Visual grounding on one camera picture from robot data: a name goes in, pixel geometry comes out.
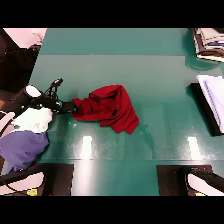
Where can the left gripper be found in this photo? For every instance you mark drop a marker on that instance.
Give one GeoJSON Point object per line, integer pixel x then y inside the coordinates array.
{"type": "Point", "coordinates": [68, 107]}

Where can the red T-shirt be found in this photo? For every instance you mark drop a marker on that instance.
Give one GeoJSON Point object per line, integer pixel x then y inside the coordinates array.
{"type": "Point", "coordinates": [110, 105]}

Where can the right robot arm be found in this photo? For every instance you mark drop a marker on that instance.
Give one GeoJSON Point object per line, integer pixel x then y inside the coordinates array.
{"type": "Point", "coordinates": [205, 181]}

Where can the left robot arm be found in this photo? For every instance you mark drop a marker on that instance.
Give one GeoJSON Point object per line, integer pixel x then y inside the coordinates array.
{"type": "Point", "coordinates": [40, 101]}

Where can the purple garment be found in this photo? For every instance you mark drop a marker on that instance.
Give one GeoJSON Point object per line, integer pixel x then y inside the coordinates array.
{"type": "Point", "coordinates": [21, 148]}

